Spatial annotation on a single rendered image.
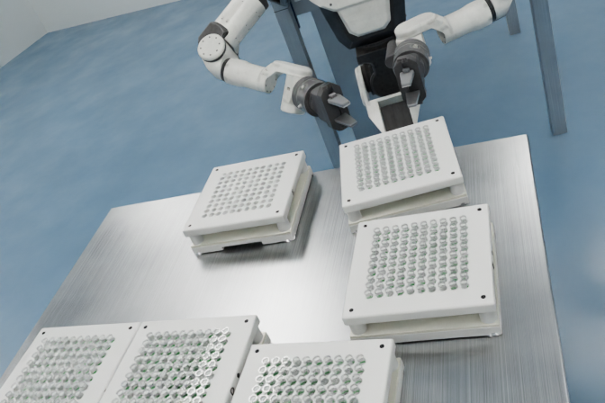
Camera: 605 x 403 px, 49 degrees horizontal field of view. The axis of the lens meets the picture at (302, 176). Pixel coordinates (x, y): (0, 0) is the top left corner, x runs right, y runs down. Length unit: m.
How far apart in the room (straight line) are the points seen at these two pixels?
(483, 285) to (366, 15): 0.99
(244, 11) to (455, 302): 1.08
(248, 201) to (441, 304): 0.57
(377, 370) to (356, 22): 1.10
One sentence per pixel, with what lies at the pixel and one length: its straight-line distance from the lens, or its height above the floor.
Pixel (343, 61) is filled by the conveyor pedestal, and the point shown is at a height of 0.51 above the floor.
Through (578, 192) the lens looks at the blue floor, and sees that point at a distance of 2.73.
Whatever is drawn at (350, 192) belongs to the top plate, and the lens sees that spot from 1.36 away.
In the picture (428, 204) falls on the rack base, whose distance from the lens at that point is 1.34.
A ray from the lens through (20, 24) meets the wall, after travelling 8.33.
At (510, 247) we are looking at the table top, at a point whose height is 0.87.
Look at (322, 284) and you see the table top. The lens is 1.28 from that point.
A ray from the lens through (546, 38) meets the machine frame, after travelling 2.84.
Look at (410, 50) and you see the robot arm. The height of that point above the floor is 1.04.
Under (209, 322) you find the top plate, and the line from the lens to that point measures 1.22.
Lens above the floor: 1.70
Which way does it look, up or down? 31 degrees down
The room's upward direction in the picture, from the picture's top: 23 degrees counter-clockwise
